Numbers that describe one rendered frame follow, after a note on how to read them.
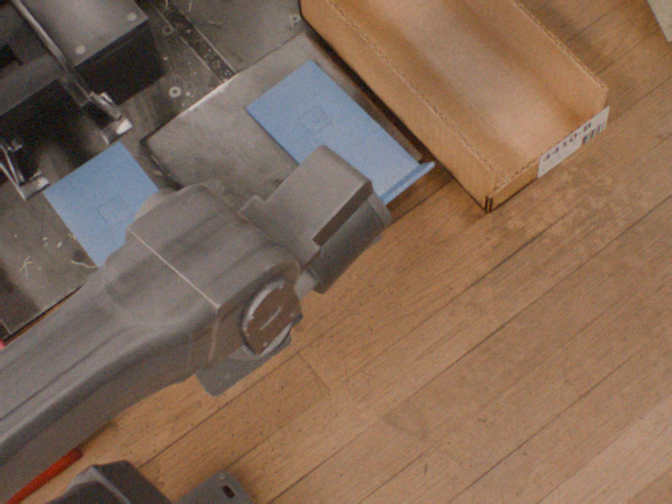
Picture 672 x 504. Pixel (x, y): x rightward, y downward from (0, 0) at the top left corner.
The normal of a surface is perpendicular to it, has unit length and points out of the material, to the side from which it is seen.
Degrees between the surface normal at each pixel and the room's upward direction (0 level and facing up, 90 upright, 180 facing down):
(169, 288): 18
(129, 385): 85
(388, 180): 0
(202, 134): 0
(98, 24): 0
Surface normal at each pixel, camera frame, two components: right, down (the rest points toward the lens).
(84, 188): -0.04, -0.43
